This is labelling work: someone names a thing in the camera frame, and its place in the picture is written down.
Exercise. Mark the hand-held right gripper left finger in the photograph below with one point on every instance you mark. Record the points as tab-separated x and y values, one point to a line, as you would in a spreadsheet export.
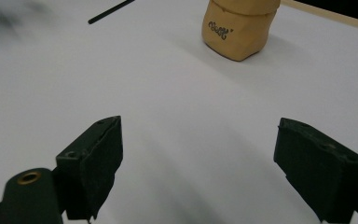
96	168

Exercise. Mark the tan pouch with dark print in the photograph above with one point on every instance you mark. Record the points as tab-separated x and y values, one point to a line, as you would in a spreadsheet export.
237	31

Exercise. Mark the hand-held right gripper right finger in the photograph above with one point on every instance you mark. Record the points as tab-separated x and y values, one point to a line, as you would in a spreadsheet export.
317	168

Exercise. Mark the black pen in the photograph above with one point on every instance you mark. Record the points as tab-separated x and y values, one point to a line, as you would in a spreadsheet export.
110	11

